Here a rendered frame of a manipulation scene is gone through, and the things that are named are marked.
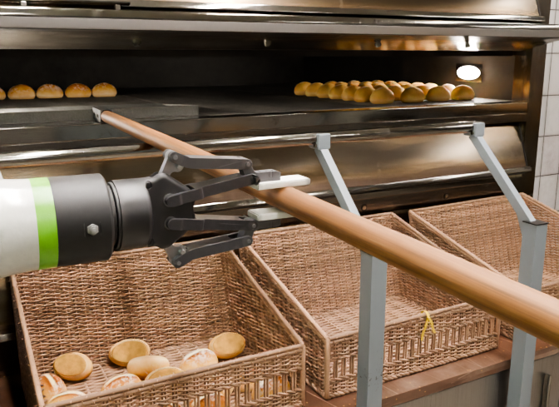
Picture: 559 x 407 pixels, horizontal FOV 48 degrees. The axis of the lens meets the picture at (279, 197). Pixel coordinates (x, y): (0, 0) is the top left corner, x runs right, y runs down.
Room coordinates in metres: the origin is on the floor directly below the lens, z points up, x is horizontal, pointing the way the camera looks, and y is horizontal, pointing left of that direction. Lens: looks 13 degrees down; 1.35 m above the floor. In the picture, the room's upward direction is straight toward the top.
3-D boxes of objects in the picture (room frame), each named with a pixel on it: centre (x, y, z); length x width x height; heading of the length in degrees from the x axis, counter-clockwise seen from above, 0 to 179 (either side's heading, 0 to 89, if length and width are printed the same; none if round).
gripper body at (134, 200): (0.66, 0.14, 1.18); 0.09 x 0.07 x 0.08; 117
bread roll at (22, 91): (2.41, 0.98, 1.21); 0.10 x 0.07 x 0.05; 118
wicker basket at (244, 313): (1.34, 0.29, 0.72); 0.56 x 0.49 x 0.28; 118
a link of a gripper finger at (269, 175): (0.72, 0.02, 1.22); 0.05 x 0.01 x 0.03; 117
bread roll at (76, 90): (2.51, 0.80, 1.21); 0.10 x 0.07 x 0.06; 114
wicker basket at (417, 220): (1.91, -0.77, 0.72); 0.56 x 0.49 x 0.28; 120
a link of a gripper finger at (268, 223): (0.72, 0.02, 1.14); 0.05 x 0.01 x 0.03; 117
